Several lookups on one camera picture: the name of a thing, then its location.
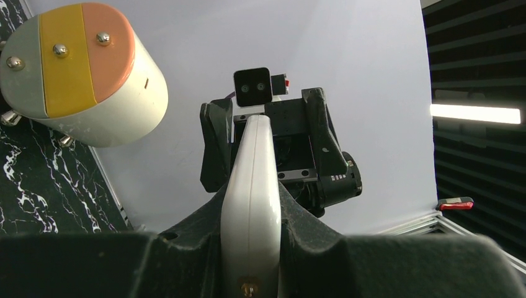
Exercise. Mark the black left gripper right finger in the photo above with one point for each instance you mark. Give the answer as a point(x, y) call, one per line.
point(317, 261)

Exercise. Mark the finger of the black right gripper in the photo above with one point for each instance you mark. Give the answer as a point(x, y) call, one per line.
point(327, 154)
point(216, 123)

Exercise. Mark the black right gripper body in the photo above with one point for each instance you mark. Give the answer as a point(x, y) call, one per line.
point(272, 148)

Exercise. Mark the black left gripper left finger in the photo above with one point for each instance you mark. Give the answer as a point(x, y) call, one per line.
point(182, 261)

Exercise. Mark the red and white remote control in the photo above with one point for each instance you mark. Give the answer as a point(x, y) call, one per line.
point(250, 225)

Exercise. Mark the white round stool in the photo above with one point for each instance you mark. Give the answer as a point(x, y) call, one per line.
point(81, 70)

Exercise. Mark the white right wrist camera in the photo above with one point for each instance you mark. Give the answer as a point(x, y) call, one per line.
point(258, 87)

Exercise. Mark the aluminium frame rail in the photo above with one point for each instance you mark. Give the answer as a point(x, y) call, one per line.
point(433, 223)

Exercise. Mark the red handled tool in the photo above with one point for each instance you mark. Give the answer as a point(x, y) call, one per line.
point(455, 203)

